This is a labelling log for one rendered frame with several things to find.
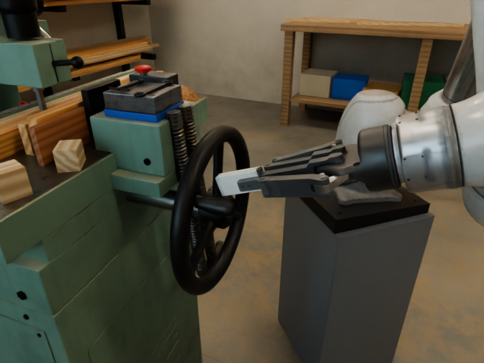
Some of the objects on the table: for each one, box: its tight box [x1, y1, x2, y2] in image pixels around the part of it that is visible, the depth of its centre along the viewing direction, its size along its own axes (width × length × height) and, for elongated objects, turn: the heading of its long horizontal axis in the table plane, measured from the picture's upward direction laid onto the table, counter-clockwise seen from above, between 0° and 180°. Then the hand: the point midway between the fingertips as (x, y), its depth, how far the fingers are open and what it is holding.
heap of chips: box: [181, 85, 202, 102], centre depth 91 cm, size 9×14×4 cm, turn 70°
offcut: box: [53, 139, 86, 173], centre depth 58 cm, size 4×3×4 cm
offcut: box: [0, 159, 33, 205], centre depth 50 cm, size 4×4×4 cm
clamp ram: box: [81, 79, 121, 140], centre depth 68 cm, size 9×8×9 cm
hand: (242, 181), depth 52 cm, fingers closed
